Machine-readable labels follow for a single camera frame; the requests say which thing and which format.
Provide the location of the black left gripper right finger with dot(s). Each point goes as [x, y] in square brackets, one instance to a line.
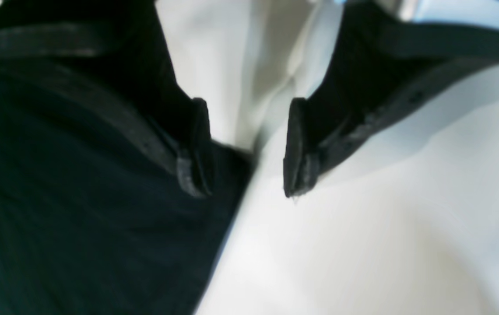
[390, 58]

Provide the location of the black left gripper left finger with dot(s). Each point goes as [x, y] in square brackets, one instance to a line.
[111, 57]

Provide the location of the black T-shirt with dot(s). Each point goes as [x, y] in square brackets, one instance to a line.
[88, 226]

